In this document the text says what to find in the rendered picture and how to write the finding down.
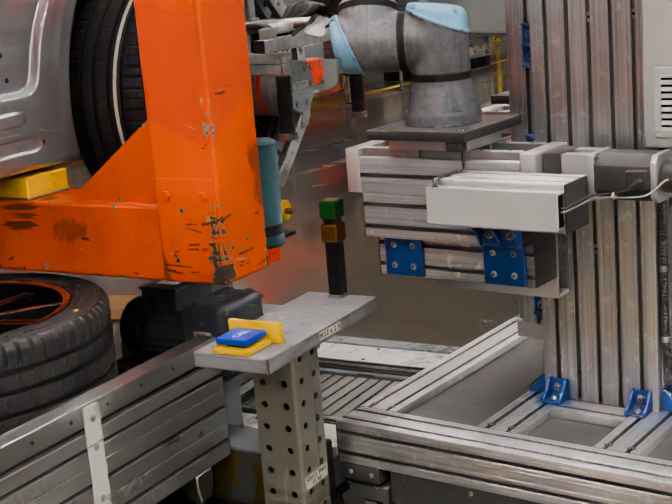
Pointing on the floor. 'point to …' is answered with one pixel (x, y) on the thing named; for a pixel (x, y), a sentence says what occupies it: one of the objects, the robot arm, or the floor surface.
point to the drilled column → (293, 433)
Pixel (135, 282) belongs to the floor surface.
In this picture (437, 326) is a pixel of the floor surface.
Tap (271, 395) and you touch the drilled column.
